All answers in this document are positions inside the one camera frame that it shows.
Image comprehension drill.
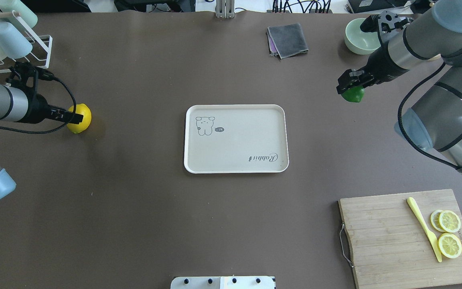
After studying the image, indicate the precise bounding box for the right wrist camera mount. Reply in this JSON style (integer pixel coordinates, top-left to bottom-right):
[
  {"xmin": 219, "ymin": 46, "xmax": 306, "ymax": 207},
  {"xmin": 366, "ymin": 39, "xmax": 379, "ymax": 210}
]
[{"xmin": 360, "ymin": 11, "xmax": 414, "ymax": 33}]

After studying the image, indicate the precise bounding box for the aluminium frame post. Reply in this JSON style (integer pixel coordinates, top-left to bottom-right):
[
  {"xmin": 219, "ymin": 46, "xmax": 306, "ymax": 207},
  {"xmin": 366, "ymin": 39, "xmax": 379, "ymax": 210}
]
[{"xmin": 215, "ymin": 0, "xmax": 235, "ymax": 18}]

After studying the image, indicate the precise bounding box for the mint green plastic cup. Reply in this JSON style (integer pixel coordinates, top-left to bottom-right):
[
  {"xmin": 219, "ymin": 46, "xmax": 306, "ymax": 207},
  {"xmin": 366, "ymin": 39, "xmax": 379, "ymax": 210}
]
[{"xmin": 0, "ymin": 0, "xmax": 37, "ymax": 28}]

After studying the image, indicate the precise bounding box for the white base plate with knobs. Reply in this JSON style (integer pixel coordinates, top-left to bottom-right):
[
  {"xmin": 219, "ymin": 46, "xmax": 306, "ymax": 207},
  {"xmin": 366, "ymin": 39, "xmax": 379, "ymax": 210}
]
[{"xmin": 170, "ymin": 275, "xmax": 276, "ymax": 289}]

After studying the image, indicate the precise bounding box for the yellow plastic knife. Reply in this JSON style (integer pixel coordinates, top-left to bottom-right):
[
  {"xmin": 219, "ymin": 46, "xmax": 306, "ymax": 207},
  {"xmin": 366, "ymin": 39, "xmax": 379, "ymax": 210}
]
[{"xmin": 407, "ymin": 196, "xmax": 443, "ymax": 262}]

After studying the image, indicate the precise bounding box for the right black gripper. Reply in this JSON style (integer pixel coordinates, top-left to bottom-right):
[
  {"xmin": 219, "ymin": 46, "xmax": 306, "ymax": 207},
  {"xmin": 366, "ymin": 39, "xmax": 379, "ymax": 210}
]
[{"xmin": 336, "ymin": 51, "xmax": 409, "ymax": 95}]

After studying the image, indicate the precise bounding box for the blue plastic cup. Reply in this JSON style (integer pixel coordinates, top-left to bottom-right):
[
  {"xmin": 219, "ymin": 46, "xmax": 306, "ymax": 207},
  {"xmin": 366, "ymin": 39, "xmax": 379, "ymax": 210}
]
[{"xmin": 0, "ymin": 22, "xmax": 32, "ymax": 59}]

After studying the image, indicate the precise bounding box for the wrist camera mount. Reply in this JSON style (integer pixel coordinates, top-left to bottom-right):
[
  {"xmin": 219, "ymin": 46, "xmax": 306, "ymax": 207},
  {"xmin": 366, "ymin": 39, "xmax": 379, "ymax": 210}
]
[
  {"xmin": 6, "ymin": 62, "xmax": 56, "ymax": 96},
  {"xmin": 360, "ymin": 11, "xmax": 414, "ymax": 33}
]

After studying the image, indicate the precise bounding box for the green lime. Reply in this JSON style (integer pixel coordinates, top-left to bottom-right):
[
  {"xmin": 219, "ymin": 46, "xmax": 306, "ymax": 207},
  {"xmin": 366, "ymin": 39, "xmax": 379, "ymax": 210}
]
[{"xmin": 341, "ymin": 86, "xmax": 365, "ymax": 103}]

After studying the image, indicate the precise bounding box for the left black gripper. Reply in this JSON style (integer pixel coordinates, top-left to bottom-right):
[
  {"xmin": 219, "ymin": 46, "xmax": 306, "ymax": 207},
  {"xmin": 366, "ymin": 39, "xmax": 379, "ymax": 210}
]
[{"xmin": 22, "ymin": 91, "xmax": 84, "ymax": 124}]

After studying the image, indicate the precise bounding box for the mint green bowl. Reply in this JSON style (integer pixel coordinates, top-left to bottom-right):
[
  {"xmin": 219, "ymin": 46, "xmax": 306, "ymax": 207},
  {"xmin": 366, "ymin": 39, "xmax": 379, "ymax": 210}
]
[{"xmin": 344, "ymin": 18, "xmax": 381, "ymax": 55}]

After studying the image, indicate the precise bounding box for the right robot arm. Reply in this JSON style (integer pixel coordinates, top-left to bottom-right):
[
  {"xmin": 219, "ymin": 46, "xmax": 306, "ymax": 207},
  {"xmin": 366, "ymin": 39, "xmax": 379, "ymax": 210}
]
[{"xmin": 336, "ymin": 0, "xmax": 462, "ymax": 175}]

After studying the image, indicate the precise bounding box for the grey folded cloth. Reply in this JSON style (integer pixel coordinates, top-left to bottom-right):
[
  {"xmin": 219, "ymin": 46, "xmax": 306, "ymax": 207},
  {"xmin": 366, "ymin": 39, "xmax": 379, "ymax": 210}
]
[{"xmin": 266, "ymin": 22, "xmax": 309, "ymax": 60}]

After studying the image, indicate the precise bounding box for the cream rabbit tray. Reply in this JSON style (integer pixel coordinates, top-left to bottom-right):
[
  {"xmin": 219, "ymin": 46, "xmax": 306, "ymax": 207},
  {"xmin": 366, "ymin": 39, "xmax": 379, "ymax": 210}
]
[{"xmin": 183, "ymin": 104, "xmax": 289, "ymax": 174}]

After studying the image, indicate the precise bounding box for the lemon slice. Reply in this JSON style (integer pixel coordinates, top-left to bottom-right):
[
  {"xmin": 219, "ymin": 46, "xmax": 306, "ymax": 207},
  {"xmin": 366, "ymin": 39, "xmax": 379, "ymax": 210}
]
[
  {"xmin": 438, "ymin": 232, "xmax": 462, "ymax": 258},
  {"xmin": 430, "ymin": 210, "xmax": 462, "ymax": 234}
]

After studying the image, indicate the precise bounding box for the wooden cutting board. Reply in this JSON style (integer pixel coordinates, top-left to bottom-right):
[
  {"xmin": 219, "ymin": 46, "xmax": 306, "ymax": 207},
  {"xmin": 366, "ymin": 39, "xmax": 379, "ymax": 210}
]
[{"xmin": 338, "ymin": 189, "xmax": 462, "ymax": 289}]

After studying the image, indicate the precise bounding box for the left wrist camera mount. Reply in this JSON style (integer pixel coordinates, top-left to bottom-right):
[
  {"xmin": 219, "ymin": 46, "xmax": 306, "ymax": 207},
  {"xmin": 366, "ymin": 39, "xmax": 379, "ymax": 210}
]
[{"xmin": 6, "ymin": 62, "xmax": 56, "ymax": 96}]

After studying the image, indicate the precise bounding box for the yellow lemon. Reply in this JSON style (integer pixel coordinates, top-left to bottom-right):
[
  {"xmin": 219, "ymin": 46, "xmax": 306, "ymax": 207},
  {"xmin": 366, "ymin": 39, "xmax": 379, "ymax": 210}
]
[{"xmin": 67, "ymin": 104, "xmax": 92, "ymax": 134}]

